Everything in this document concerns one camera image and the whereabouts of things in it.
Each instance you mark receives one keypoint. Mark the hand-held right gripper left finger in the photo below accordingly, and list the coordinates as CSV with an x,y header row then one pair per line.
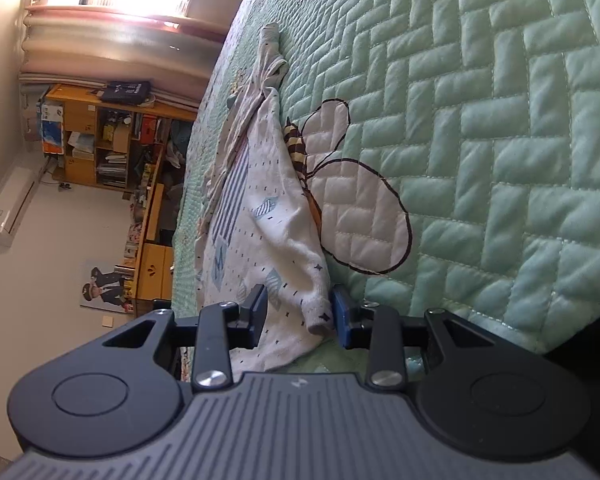
x,y
257,315

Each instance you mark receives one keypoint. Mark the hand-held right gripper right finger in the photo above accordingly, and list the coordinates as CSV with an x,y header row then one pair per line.
x,y
341,320

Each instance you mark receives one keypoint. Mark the white star-print shirt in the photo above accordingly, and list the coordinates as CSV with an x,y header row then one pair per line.
x,y
270,220

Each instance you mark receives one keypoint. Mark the wooden desk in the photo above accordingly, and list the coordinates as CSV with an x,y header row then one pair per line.
x,y
152,260

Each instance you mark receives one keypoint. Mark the green quilted bee bedspread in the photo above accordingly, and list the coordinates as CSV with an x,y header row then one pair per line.
x,y
480,135

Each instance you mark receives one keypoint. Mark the wooden bookshelf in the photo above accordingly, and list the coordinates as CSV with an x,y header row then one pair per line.
x,y
105,140

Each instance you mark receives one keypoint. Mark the navy hanging bag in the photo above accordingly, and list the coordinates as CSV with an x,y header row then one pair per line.
x,y
126,92

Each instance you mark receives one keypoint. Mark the white air conditioner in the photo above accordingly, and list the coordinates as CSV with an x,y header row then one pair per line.
x,y
10,207

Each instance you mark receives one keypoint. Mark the pink curtain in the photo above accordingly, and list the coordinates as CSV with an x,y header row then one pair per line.
x,y
120,55

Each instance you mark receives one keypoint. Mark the wall poster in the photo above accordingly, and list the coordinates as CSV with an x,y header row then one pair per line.
x,y
107,287

